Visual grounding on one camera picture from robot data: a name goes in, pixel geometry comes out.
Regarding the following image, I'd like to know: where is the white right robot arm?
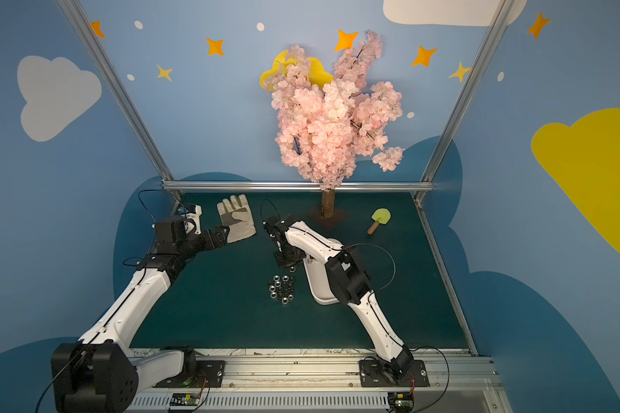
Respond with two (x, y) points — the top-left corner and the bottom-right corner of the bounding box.
(263, 215), (413, 380)

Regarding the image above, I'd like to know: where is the left green circuit board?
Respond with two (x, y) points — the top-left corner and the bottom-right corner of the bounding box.
(169, 392), (202, 409)

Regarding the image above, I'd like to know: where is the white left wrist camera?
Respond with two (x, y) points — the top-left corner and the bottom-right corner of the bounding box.
(184, 204), (203, 235)

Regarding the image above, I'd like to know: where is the green circuit board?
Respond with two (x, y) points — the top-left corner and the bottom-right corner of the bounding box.
(169, 392), (202, 409)
(387, 392), (415, 413)

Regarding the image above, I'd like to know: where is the aluminium back frame rail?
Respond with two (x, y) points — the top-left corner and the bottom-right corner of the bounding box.
(162, 181), (433, 193)

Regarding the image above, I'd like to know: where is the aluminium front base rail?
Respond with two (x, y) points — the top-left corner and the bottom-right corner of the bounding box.
(124, 348), (512, 412)

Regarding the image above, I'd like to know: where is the aluminium right frame post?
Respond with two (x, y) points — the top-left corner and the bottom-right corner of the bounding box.
(413, 0), (525, 207)

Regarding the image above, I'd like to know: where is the aluminium left frame post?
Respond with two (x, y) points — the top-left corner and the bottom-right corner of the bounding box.
(58, 0), (175, 183)

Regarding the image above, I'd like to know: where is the aluminium frame post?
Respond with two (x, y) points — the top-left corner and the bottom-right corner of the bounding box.
(413, 0), (525, 207)
(58, 0), (175, 183)

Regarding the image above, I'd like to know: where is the right green circuit board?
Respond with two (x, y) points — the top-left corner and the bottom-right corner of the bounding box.
(387, 392), (415, 413)

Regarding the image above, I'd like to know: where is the pile of steel nuts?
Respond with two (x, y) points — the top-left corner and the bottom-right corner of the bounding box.
(268, 275), (296, 306)

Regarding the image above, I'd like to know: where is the pink blossom artificial tree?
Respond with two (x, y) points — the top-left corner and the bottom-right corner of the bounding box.
(260, 30), (404, 220)

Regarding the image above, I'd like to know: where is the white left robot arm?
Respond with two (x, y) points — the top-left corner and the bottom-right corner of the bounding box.
(51, 215), (230, 412)

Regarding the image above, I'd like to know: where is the dark tree base plate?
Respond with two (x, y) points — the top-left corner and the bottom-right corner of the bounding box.
(307, 205), (351, 232)

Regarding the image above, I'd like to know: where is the white storage box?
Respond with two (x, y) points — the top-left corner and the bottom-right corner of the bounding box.
(303, 255), (347, 306)

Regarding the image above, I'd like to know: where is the green toy paddle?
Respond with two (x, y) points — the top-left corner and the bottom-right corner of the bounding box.
(367, 208), (391, 235)

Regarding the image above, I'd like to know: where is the white canvas work glove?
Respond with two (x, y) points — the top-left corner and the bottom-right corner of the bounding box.
(216, 194), (256, 244)

